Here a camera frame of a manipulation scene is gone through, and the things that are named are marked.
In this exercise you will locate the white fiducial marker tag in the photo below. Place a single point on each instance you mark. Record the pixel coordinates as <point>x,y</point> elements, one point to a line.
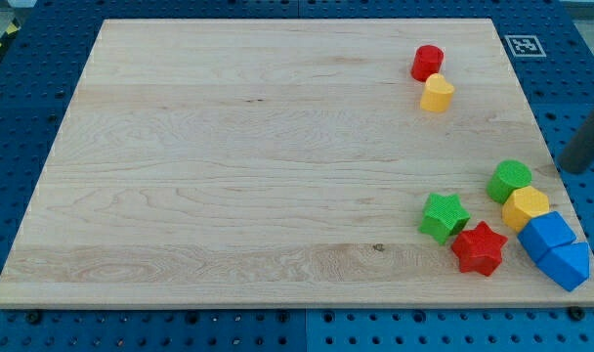
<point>524,46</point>

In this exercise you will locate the blue triangle block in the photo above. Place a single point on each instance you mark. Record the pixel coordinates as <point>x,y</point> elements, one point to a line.
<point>567,265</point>

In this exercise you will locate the yellow heart block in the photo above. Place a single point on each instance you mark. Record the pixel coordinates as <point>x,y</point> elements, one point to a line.
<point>437,94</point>

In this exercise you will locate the red star block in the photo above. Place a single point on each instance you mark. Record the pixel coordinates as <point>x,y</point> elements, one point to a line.
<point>479,250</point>

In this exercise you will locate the light wooden board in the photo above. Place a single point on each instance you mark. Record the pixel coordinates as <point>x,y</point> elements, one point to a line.
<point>231,164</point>

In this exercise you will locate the yellow black hazard tape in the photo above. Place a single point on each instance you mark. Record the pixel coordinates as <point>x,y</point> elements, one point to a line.
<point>8,36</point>

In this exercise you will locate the green cylinder block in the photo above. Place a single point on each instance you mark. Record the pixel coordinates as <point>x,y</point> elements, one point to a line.
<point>509,175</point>

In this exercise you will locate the green star block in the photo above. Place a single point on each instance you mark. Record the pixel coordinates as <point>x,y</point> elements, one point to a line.
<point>443,217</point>

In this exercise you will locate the blue cube block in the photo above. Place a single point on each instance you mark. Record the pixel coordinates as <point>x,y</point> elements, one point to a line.
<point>545,232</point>

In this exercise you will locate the yellow hexagon block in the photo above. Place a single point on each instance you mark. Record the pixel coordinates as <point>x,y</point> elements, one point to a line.
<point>522,205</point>

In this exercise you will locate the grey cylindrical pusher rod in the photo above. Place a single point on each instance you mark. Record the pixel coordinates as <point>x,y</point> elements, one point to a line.
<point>578,153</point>

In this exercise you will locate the red cylinder block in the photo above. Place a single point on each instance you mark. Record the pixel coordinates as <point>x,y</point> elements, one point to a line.
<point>428,60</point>

